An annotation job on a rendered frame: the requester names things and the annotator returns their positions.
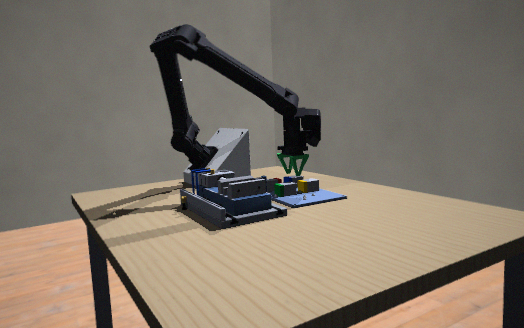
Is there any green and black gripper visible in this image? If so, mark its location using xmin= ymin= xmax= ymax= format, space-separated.
xmin=277 ymin=130 xmax=309 ymax=176

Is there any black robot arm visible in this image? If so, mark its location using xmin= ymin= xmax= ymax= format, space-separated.
xmin=150 ymin=24 xmax=321 ymax=171

